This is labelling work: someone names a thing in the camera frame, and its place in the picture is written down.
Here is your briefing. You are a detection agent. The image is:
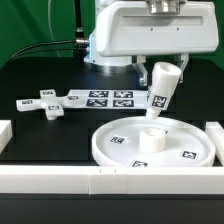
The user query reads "white marker sheet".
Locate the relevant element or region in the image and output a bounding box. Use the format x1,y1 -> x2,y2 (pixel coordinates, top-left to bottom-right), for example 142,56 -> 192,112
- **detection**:
68,89 -> 148,109

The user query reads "white round table top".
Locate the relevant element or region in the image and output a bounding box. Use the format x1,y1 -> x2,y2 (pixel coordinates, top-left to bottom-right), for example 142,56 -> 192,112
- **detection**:
92,116 -> 216,168

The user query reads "white fence block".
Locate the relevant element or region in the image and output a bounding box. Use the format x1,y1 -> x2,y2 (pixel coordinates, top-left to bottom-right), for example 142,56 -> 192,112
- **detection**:
205,122 -> 224,167
0,120 -> 13,154

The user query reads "white cross-shaped table base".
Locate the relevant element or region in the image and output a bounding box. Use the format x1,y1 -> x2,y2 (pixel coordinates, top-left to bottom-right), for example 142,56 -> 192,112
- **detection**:
15,88 -> 85,121

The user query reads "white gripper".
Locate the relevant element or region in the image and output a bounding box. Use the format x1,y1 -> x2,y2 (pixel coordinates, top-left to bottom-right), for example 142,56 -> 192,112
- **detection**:
95,1 -> 219,86

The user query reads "white left fence block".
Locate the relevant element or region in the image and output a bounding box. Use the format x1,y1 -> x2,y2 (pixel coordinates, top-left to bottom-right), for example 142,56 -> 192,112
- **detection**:
0,120 -> 13,154

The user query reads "white front fence bar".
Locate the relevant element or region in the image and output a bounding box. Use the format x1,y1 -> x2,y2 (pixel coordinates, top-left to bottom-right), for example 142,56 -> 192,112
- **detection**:
0,165 -> 224,195

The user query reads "black vertical cable connector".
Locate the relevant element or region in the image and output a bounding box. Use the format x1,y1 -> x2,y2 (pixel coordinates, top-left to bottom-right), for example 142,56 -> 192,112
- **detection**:
74,0 -> 84,44

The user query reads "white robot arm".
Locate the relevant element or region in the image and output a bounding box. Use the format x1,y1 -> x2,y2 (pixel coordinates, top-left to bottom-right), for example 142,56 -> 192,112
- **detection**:
85,0 -> 219,86

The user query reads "black cable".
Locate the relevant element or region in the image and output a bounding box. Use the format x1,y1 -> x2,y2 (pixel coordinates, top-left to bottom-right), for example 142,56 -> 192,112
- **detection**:
2,39 -> 88,68

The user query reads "white right fence block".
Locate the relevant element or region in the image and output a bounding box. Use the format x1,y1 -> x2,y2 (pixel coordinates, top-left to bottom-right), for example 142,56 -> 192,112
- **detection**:
205,122 -> 224,167

